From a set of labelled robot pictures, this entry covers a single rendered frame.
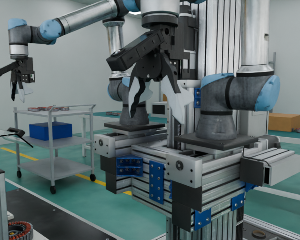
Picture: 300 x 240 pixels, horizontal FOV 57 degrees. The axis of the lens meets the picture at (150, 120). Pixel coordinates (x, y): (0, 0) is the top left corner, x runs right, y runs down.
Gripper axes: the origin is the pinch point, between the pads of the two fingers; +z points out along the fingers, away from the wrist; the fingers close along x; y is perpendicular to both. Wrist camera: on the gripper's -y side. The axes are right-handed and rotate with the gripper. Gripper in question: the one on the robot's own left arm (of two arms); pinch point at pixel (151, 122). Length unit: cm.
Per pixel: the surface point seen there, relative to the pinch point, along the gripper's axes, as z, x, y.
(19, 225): 34, 43, -14
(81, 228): 38, 37, 3
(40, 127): 45, 310, 87
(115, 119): 42, 300, 194
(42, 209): 38, 59, -2
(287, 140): 43, 66, 227
